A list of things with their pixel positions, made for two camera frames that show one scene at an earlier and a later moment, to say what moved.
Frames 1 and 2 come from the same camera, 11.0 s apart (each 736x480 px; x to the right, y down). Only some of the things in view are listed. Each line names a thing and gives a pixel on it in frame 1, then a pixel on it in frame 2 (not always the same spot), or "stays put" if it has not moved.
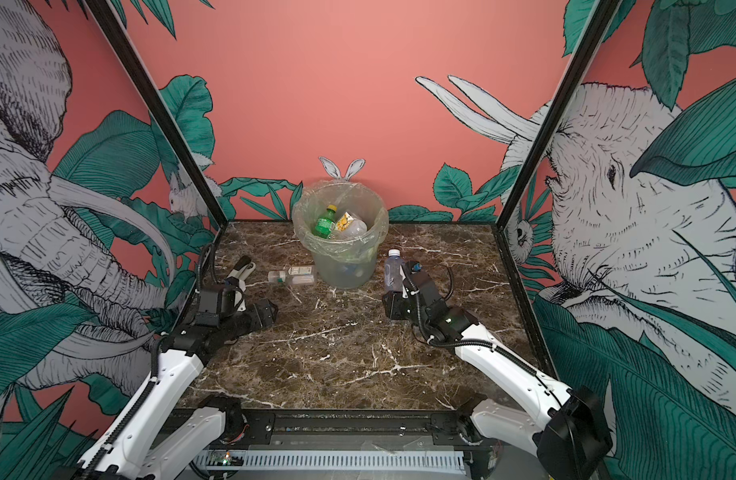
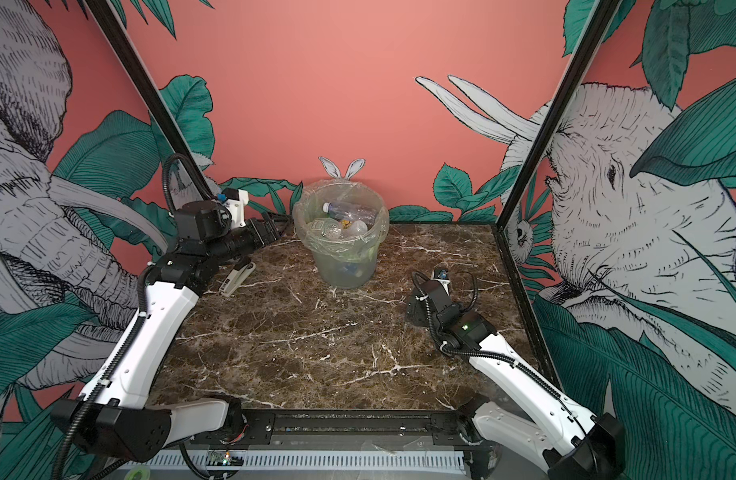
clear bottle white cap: [393, 273] -> [350, 211]
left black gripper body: [242, 322] -> [240, 242]
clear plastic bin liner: [341, 220] stays put
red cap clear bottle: [356, 228] stays put
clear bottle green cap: [295, 275] -> [325, 228]
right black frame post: [596, 31] stays put
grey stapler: [242, 268] stays put
